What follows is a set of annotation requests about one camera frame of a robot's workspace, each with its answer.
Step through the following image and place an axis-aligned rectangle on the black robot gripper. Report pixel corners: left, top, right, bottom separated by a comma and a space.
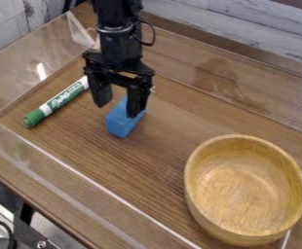
83, 27, 155, 118

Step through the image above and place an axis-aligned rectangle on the blue rectangular block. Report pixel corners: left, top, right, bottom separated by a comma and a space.
105, 97, 146, 138

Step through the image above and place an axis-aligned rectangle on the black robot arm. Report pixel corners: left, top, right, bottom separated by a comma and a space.
81, 0, 156, 118

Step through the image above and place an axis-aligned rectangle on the brown wooden bowl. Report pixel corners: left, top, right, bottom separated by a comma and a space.
183, 134, 302, 247

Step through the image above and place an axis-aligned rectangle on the green Expo marker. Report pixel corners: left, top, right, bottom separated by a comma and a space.
24, 76, 88, 127

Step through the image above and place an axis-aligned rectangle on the black metal table leg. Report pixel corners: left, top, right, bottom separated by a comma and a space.
19, 202, 35, 226

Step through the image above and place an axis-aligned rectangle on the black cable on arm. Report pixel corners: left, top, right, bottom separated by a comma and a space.
129, 18, 156, 47

